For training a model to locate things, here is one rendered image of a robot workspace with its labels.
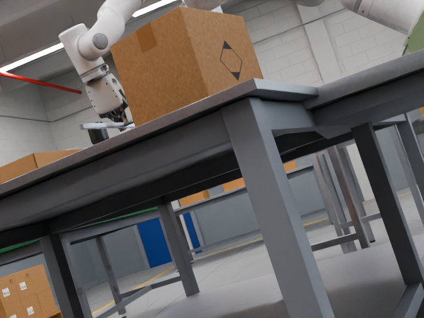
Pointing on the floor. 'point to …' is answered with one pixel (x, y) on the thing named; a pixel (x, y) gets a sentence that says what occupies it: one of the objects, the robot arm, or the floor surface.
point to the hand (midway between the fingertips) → (121, 123)
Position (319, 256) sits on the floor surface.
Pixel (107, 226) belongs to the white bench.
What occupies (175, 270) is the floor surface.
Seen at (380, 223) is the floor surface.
